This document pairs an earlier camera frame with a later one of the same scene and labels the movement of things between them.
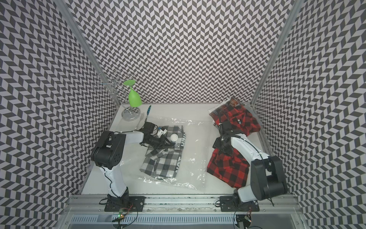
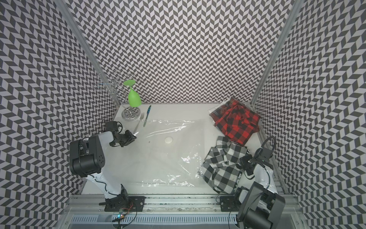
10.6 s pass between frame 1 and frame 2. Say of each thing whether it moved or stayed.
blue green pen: stayed
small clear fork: stayed
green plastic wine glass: stayed
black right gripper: moved
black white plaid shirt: moved
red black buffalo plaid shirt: stayed
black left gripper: moved
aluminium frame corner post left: stayed
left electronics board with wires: stayed
